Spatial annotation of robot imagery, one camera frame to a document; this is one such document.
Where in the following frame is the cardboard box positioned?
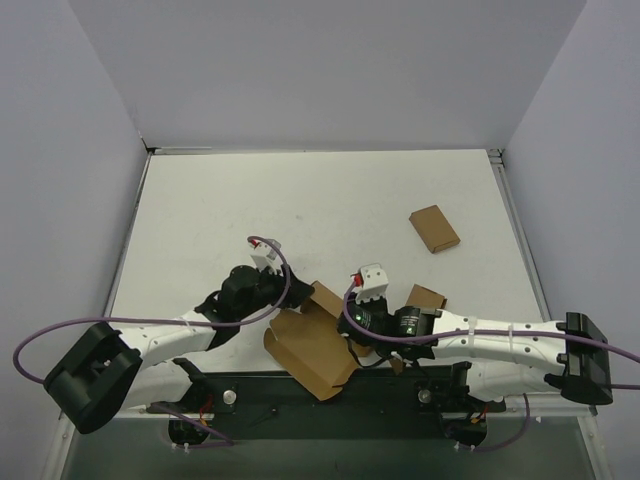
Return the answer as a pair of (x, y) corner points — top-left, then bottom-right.
(263, 281), (374, 401)
(409, 205), (460, 254)
(405, 284), (447, 309)

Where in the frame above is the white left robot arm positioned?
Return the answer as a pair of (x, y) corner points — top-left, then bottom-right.
(44, 265), (315, 434)

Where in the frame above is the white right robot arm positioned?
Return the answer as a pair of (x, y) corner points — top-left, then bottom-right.
(339, 293), (613, 405)

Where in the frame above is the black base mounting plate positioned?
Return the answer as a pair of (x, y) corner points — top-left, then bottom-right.
(148, 362), (506, 443)

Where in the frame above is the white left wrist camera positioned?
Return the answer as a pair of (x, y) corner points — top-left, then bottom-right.
(249, 238), (282, 274)

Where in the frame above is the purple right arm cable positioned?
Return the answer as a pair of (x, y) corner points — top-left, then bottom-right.
(341, 279), (640, 454)

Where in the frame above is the aluminium front rail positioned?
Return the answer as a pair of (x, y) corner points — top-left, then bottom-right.
(113, 394), (598, 419)

